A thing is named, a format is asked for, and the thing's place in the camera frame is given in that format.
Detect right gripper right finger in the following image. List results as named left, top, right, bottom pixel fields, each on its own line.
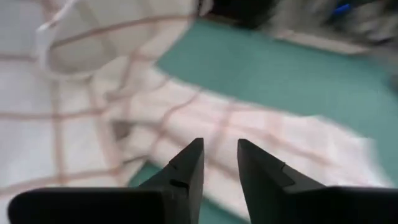
left=237, top=138, right=398, bottom=224

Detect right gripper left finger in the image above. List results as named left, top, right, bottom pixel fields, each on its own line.
left=7, top=138, right=205, bottom=224

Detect white towel red checks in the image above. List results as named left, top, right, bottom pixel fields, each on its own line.
left=0, top=0, right=394, bottom=222

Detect green table mat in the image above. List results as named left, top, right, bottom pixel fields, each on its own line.
left=127, top=17, right=398, bottom=224

